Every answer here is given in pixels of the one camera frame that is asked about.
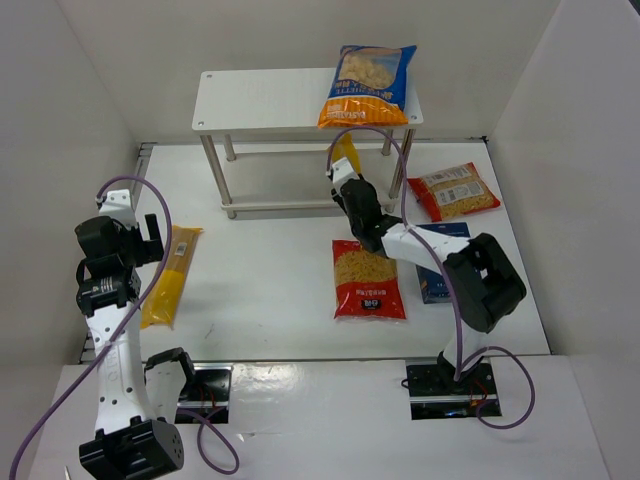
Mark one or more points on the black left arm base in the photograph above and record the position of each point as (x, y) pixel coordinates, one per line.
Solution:
(176, 384)

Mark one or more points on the red fusilli pasta bag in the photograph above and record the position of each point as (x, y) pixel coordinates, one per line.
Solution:
(366, 285)

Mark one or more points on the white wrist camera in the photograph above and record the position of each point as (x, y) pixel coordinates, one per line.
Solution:
(340, 172)
(117, 204)

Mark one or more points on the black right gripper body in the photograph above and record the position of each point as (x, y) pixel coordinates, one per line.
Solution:
(347, 192)

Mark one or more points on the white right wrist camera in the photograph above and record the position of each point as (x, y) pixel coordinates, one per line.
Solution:
(340, 172)

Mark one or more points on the yellow spaghetti bag clear window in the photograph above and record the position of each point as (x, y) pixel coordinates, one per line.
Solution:
(344, 148)

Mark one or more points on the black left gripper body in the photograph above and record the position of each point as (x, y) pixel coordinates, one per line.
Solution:
(148, 245)

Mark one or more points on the white two-tier metal shelf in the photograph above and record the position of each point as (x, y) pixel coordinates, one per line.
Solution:
(259, 133)

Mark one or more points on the red macaroni bag with labels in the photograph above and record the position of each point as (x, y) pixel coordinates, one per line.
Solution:
(453, 192)

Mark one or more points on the yellow spaghetti bag with barcode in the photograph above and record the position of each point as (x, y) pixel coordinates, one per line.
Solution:
(160, 307)

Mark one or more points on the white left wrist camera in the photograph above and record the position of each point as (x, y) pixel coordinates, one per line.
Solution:
(117, 204)

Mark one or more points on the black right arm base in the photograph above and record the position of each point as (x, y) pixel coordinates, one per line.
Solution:
(431, 397)

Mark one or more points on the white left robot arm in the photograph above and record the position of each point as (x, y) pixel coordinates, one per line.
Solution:
(131, 441)

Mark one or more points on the blue Barilla rigatoni box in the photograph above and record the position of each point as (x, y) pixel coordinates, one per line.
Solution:
(432, 284)

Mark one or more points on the blue orange pasta bag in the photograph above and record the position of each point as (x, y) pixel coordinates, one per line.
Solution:
(369, 87)

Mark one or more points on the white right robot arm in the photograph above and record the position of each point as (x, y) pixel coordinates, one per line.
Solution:
(483, 284)

